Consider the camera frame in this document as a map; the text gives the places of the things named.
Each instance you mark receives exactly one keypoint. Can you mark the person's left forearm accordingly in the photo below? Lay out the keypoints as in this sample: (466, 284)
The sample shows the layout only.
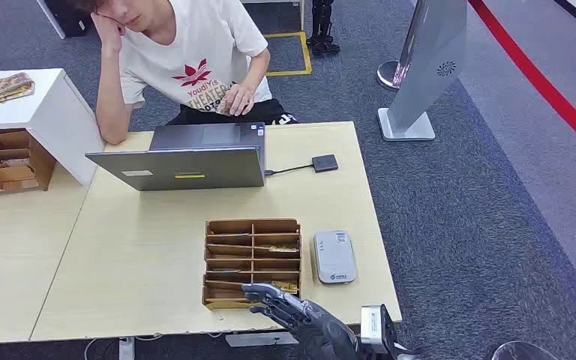
(258, 69)

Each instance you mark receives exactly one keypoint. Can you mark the person's right forearm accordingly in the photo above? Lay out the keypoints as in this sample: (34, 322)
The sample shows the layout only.
(109, 99)

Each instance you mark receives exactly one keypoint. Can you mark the white card reader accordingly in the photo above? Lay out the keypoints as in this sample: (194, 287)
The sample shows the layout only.
(334, 258)

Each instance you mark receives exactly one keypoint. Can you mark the person's right hand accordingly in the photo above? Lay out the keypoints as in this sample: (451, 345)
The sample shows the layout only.
(109, 32)

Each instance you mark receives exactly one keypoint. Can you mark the grey kiosk stand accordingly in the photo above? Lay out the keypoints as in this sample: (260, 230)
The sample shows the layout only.
(432, 59)

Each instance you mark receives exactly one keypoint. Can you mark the person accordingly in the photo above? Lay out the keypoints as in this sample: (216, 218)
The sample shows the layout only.
(193, 44)

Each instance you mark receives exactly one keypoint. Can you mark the white frame leg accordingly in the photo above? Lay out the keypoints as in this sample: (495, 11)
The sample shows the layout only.
(52, 20)

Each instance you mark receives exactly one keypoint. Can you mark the small black hub box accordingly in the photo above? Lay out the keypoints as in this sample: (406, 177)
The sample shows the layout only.
(325, 163)

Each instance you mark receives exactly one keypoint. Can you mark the white under-desk bracket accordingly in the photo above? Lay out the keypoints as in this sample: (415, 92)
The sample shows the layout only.
(258, 340)

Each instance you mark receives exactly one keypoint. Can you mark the person's left hand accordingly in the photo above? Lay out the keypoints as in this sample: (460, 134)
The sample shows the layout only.
(241, 99)

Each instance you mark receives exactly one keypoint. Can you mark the white table frame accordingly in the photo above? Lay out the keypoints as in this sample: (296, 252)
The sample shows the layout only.
(301, 15)

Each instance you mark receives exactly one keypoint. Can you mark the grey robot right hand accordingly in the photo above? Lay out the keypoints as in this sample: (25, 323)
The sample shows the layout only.
(318, 328)

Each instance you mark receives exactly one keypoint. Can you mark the wooden card organizer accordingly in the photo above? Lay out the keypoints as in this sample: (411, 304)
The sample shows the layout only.
(228, 258)

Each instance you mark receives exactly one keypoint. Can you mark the pale thin key card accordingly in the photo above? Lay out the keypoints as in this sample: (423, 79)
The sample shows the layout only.
(228, 234)
(226, 271)

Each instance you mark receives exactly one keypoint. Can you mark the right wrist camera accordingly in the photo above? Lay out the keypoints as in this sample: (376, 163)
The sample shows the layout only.
(372, 328)

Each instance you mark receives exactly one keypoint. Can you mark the card in pigeonhole rack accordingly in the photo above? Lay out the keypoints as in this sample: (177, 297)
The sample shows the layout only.
(14, 162)

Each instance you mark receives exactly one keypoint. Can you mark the gold room key card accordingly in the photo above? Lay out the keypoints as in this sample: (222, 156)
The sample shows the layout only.
(284, 249)
(285, 286)

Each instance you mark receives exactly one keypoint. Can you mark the grey laptop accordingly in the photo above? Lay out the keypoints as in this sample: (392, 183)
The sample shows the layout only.
(193, 169)

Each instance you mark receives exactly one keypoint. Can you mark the wooden pigeonhole rack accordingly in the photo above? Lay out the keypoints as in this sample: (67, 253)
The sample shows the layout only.
(14, 174)

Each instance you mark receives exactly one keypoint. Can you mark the clear glass dome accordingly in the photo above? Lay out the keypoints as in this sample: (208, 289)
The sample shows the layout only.
(521, 352)

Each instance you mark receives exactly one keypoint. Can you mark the gold hotel ID card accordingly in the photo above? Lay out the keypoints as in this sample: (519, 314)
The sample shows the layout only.
(222, 107)

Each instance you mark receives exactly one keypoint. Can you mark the yellow floor tape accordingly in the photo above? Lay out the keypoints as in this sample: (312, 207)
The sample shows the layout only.
(307, 54)

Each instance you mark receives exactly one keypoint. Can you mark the chrome stanchion base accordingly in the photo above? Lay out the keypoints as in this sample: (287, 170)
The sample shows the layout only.
(387, 74)

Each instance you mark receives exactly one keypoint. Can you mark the white cabinet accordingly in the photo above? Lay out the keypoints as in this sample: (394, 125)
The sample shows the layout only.
(59, 114)

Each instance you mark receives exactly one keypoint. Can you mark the red floor tape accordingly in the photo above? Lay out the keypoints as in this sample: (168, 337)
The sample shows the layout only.
(541, 84)

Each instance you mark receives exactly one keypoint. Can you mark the black robot legs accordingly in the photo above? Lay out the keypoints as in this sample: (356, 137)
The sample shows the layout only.
(323, 30)

